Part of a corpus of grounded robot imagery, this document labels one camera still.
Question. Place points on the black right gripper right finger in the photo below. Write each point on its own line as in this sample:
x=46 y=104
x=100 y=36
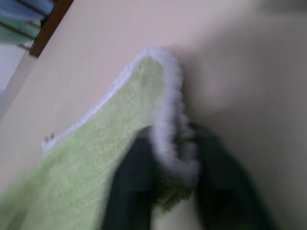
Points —
x=223 y=182

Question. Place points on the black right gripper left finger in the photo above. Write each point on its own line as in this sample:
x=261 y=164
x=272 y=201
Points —
x=130 y=182

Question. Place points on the green towel with white edge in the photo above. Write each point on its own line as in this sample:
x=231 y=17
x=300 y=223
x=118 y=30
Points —
x=96 y=148

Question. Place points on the green and blue folded cloths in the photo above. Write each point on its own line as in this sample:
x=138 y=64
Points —
x=19 y=21

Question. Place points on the dark brown wooden post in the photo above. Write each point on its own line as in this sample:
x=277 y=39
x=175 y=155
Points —
x=50 y=28

